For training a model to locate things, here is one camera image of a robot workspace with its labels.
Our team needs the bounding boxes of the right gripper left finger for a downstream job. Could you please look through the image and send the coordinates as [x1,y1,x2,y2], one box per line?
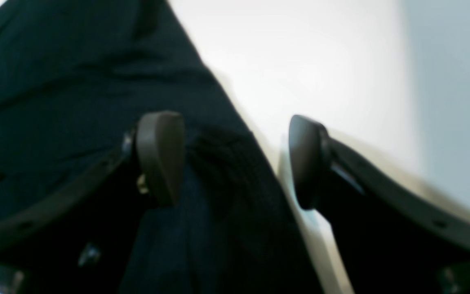
[0,111,185,294]

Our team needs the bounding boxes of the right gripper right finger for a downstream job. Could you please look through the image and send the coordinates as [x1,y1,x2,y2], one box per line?
[288,115,470,294]

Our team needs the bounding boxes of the black T-shirt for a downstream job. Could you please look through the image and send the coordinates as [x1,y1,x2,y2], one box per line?
[0,0,324,294]

